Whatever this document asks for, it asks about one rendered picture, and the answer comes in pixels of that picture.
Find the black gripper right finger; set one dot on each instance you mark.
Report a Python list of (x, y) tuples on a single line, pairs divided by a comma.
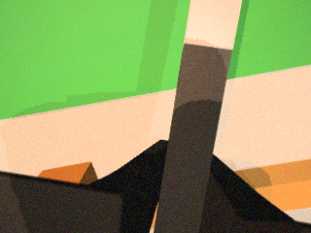
[(233, 206)]

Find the green putting mat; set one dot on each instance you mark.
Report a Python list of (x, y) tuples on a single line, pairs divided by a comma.
[(58, 54)]

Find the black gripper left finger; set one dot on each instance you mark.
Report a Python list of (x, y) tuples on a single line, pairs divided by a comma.
[(123, 201)]

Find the orange putter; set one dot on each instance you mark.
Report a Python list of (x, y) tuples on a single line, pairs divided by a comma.
[(285, 185)]

